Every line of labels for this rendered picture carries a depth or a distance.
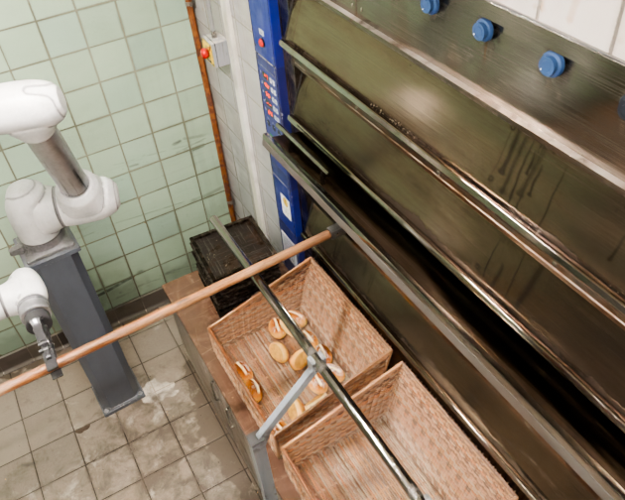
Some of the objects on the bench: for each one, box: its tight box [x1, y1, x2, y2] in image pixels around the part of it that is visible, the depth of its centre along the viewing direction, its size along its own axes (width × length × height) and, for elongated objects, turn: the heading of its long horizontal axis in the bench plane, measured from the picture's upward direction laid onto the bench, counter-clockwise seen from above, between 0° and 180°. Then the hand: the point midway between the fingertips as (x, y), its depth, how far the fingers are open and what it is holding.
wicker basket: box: [207, 257, 393, 459], centre depth 234 cm, size 49×56×28 cm
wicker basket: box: [281, 361, 519, 500], centre depth 195 cm, size 49×56×28 cm
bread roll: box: [269, 342, 290, 363], centre depth 247 cm, size 6×10×7 cm
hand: (53, 364), depth 179 cm, fingers closed on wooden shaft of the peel, 3 cm apart
